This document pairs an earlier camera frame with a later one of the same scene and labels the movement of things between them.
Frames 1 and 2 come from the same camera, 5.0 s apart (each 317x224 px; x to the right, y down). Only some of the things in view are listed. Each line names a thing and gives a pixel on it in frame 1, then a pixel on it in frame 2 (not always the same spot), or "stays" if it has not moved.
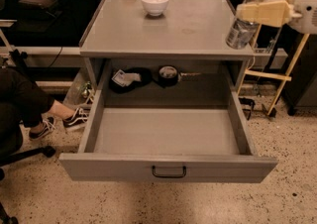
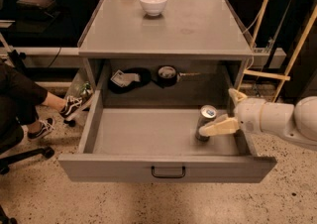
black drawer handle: (168, 175) stays
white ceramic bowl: (156, 3) stays
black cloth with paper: (128, 79) stays
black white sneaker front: (77, 120) to (70, 104)
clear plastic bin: (81, 90) stays
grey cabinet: (163, 49) stays
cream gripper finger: (274, 13) to (226, 125)
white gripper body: (306, 9) to (249, 115)
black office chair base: (47, 151) stays
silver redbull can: (242, 33) to (208, 114)
